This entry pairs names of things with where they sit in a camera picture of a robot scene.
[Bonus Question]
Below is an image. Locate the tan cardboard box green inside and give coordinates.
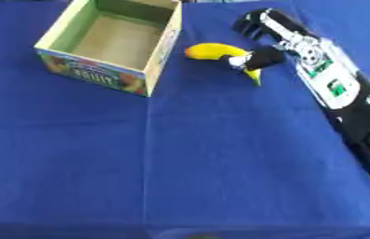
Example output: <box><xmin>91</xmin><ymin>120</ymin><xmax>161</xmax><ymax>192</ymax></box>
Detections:
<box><xmin>33</xmin><ymin>0</ymin><xmax>185</xmax><ymax>98</ymax></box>

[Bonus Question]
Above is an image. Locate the yellow toy banana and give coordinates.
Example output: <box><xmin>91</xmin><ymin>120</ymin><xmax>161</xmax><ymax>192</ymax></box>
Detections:
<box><xmin>183</xmin><ymin>42</ymin><xmax>263</xmax><ymax>87</ymax></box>

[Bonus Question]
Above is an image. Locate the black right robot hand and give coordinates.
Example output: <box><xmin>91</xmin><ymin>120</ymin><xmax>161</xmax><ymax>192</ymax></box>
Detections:
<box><xmin>218</xmin><ymin>7</ymin><xmax>322</xmax><ymax>72</ymax></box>

